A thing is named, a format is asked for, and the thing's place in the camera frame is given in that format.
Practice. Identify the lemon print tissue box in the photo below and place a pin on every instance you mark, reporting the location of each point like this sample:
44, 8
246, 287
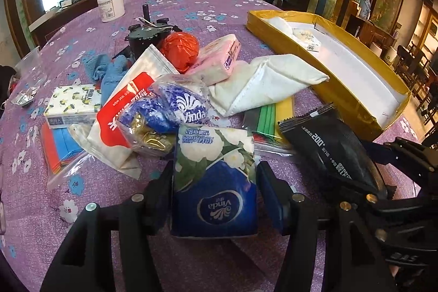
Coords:
68, 104

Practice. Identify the clear bag of blue tissue packs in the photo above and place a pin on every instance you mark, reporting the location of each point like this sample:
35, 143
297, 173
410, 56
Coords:
184, 104

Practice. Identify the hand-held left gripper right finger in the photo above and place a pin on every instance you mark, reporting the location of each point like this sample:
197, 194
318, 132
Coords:
270, 199

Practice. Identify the zip bag of blue red cloths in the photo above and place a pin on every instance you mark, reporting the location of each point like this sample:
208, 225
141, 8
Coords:
63, 145

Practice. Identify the red plastic bag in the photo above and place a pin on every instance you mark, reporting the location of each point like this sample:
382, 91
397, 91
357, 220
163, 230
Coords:
179, 49

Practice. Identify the silver foil wrapper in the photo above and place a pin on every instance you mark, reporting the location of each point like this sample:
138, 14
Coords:
24, 97

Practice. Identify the white folded cloth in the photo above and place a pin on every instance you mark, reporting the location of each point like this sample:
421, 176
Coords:
273, 80

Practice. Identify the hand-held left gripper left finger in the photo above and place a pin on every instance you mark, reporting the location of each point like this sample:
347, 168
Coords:
168, 186

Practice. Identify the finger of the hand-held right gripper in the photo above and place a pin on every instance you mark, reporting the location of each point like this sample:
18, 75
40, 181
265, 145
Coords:
403, 213
410, 155

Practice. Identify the zip bag of green yellow cloths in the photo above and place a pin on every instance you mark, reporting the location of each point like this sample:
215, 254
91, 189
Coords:
267, 121

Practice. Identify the wooden counter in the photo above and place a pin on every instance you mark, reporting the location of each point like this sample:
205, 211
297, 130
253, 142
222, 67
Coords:
68, 15

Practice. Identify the red white wet wipe pouch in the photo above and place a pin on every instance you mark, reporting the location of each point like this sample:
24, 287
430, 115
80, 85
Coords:
113, 127

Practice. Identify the black electric motor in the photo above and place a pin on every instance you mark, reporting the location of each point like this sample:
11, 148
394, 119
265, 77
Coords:
140, 39

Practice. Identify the purple floral tablecloth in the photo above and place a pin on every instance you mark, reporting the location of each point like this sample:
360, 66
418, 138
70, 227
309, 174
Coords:
205, 11

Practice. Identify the white plastic jar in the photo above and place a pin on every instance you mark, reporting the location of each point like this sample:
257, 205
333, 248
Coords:
111, 4

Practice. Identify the clear plastic cup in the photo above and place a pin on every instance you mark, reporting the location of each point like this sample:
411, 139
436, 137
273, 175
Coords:
32, 69

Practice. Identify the pink tissue pack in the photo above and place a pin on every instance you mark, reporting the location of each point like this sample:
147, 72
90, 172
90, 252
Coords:
214, 61

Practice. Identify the wooden chair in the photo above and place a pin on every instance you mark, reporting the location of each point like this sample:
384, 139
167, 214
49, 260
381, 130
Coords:
409, 66

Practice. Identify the small white cloth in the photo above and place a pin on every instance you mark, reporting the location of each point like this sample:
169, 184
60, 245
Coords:
282, 27

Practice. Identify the yellow cardboard box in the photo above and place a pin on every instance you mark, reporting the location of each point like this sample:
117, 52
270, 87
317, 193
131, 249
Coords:
356, 69

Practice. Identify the blue floral tissue pack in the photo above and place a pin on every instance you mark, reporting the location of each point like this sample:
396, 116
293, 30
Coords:
214, 196

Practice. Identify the white flat packet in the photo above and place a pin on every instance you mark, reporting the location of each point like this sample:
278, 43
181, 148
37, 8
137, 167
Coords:
306, 39

